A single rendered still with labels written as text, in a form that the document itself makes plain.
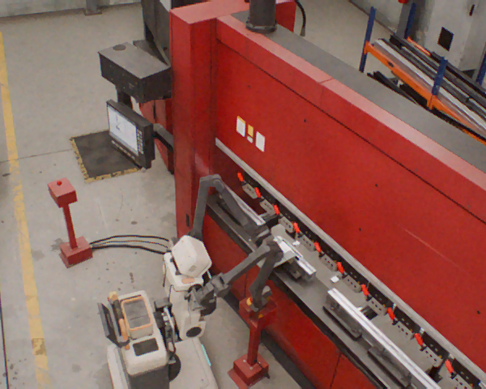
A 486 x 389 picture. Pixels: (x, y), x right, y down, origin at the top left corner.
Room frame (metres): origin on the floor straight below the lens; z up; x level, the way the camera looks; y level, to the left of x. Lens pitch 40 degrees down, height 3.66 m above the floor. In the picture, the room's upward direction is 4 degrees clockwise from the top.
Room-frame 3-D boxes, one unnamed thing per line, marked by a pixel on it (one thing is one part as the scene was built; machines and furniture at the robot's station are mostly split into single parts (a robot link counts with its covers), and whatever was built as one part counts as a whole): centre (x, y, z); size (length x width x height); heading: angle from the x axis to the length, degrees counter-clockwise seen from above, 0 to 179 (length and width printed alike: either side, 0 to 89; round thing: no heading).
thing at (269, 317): (2.31, -0.15, 0.75); 0.20 x 0.16 x 0.18; 40
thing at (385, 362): (1.83, -0.91, 0.89); 0.30 x 0.05 x 0.03; 38
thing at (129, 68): (3.36, 0.79, 1.53); 0.51 x 0.25 x 0.85; 47
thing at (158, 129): (3.51, 0.68, 1.17); 0.40 x 0.24 x 0.07; 38
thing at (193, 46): (3.53, 0.13, 1.15); 0.85 x 0.25 x 2.30; 128
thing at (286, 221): (2.67, -0.32, 1.26); 0.15 x 0.09 x 0.17; 38
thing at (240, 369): (2.29, -0.12, 0.06); 0.25 x 0.20 x 0.12; 130
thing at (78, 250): (3.35, 1.45, 0.41); 0.25 x 0.20 x 0.83; 128
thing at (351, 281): (2.20, -0.69, 1.26); 0.15 x 0.09 x 0.17; 38
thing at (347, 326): (2.14, -0.66, 0.89); 0.30 x 0.05 x 0.03; 38
